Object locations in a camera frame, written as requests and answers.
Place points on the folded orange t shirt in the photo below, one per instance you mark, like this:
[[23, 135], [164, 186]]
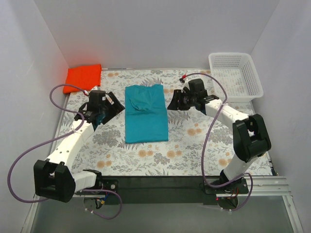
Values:
[[84, 77]]

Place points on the white plastic basket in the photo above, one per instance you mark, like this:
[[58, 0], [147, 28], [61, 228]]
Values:
[[236, 76]]

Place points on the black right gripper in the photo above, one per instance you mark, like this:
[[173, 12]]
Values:
[[181, 101]]

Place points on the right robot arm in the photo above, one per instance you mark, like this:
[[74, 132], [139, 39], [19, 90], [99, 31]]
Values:
[[250, 136]]

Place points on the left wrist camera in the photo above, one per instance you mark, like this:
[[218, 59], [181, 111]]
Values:
[[97, 99]]

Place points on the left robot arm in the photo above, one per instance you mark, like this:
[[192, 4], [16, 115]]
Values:
[[53, 176]]

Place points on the teal t shirt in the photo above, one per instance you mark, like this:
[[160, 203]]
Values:
[[146, 117]]

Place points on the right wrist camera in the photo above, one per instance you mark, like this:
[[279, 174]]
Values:
[[197, 88]]

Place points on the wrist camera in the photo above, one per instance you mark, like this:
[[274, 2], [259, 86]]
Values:
[[197, 88], [97, 99]]

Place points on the floral patterned table mat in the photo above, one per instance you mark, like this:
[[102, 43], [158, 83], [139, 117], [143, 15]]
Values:
[[106, 151]]

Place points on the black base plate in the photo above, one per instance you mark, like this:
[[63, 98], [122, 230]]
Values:
[[161, 190]]

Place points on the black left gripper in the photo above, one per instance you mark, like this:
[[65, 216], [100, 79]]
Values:
[[112, 107]]

